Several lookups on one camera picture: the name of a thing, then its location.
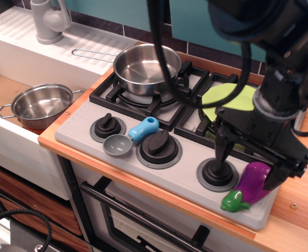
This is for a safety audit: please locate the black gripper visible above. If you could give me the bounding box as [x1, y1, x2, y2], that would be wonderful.
[215, 107, 308, 191]

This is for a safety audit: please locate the purple toy eggplant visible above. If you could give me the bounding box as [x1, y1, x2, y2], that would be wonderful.
[221, 162, 271, 213]

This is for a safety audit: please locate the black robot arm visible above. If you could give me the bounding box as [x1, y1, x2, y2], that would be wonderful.
[208, 1, 308, 191]

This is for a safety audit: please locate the black right stove knob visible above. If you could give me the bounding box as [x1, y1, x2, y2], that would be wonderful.
[197, 158, 239, 193]

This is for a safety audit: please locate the black stove knob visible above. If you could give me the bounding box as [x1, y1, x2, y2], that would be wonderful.
[89, 113, 126, 143]
[136, 130, 183, 170]
[197, 158, 239, 193]

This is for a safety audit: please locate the lime green plate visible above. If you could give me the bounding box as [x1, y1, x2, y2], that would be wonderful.
[202, 83, 256, 121]

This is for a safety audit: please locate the grey toy stove top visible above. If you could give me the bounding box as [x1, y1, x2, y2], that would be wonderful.
[55, 99, 276, 230]

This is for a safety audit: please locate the black middle stove knob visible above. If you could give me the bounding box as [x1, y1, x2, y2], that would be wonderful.
[136, 130, 183, 170]

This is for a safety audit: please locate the black left stove knob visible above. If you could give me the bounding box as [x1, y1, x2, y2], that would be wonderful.
[89, 113, 126, 143]

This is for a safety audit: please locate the black right burner grate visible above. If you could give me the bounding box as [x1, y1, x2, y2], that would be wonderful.
[174, 72, 272, 164]

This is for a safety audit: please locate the black burner grate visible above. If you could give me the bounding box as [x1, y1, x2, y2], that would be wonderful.
[89, 60, 210, 131]
[174, 72, 272, 164]

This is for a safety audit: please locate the black left burner grate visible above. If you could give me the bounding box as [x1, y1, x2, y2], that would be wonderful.
[89, 60, 210, 131]

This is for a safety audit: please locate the wood front drawer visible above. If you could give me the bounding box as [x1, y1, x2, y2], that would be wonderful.
[0, 166, 90, 251]

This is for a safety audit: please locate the grey toy faucet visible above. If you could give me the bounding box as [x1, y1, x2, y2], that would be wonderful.
[30, 0, 71, 45]

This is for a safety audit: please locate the white toy sink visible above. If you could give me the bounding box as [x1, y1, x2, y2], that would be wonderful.
[0, 7, 136, 200]

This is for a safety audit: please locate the blue handled grey spoon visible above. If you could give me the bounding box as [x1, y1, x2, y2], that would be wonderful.
[102, 117, 159, 158]

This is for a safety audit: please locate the oven door with handle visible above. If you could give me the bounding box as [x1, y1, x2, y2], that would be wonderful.
[80, 177, 252, 251]

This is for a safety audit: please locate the steel saucepan with handle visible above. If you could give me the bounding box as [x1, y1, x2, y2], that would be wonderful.
[71, 44, 169, 96]

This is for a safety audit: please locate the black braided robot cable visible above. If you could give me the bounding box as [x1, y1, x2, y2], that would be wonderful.
[146, 0, 252, 109]

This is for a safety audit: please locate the steel two-handled pot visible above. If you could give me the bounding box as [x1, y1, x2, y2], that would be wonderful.
[0, 83, 83, 131]

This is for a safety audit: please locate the black cable bottom left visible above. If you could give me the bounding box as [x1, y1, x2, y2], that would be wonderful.
[0, 208, 53, 252]

